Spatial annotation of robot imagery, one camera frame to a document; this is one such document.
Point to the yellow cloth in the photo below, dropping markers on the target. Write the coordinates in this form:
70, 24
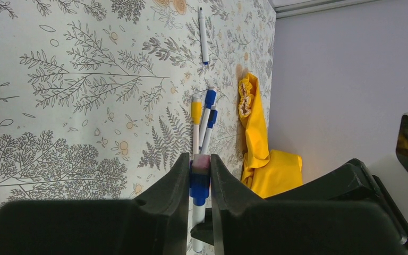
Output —
265, 172

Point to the blue capped marker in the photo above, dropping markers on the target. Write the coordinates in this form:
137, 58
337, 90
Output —
209, 102
203, 37

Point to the blue marker white eraser tip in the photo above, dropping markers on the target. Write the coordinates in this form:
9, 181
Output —
199, 187

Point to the blue capped marker lowest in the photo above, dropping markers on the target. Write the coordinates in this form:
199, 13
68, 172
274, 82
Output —
208, 130

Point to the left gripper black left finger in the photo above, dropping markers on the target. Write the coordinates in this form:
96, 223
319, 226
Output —
155, 222

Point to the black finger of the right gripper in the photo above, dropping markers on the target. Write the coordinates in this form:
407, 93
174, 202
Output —
362, 197

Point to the yellow capped marker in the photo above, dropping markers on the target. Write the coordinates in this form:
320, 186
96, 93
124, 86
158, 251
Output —
196, 105

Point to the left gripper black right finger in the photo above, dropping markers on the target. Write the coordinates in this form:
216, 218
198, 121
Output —
295, 225

